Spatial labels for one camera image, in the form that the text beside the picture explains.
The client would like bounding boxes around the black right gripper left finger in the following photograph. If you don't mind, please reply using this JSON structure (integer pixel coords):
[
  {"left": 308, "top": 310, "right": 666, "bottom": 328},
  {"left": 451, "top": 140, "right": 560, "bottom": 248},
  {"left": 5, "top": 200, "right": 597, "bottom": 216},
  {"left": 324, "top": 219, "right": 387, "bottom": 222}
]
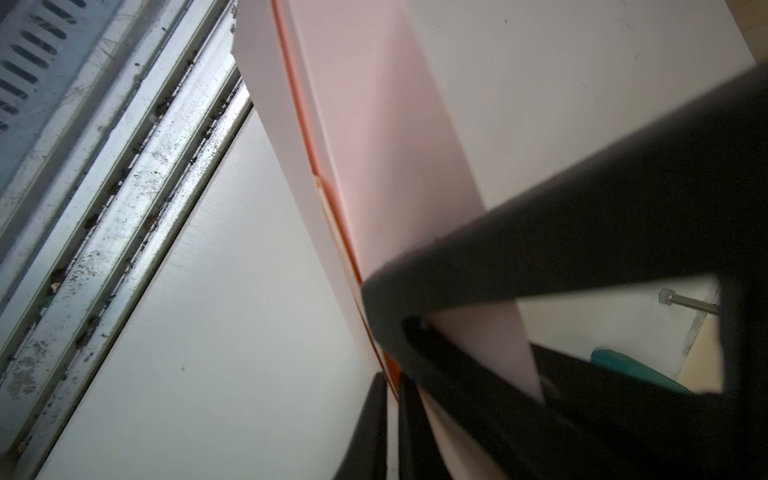
[{"left": 334, "top": 372, "right": 388, "bottom": 480}]

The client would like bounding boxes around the green plastic tool case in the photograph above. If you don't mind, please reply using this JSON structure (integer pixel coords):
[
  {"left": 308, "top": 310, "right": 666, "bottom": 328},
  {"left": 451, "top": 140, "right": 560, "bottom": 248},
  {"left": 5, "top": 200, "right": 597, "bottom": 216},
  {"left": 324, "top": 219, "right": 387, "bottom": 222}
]
[{"left": 590, "top": 348, "right": 692, "bottom": 394}]

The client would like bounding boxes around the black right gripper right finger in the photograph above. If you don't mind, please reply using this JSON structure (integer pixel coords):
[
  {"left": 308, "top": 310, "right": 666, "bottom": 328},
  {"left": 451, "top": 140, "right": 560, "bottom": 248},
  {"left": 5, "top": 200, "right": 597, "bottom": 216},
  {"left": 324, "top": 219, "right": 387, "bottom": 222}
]
[{"left": 398, "top": 373, "right": 451, "bottom": 480}]

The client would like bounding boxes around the yellow letter paper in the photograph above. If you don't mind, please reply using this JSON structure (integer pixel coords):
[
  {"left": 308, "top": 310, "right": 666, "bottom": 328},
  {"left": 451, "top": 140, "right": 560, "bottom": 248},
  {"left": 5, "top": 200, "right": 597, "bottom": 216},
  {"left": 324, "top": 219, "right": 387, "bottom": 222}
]
[{"left": 313, "top": 175, "right": 399, "bottom": 402}]

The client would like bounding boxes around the silver bolt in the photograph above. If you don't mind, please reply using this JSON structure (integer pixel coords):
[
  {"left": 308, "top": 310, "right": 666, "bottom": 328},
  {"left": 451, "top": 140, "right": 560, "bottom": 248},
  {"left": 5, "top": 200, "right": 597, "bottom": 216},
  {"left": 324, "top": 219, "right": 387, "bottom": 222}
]
[{"left": 658, "top": 288, "right": 720, "bottom": 316}]

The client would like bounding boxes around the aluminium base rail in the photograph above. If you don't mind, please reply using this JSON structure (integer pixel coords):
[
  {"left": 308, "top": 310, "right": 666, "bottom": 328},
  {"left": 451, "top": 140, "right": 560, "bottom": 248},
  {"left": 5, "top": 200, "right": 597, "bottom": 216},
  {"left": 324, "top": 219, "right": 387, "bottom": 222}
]
[{"left": 1, "top": 1, "right": 250, "bottom": 479}]

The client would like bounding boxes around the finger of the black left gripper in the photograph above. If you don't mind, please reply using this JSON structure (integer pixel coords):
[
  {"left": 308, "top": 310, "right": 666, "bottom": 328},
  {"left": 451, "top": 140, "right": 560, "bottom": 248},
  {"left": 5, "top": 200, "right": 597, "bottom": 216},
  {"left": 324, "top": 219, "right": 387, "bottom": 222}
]
[{"left": 362, "top": 64, "right": 767, "bottom": 479}]

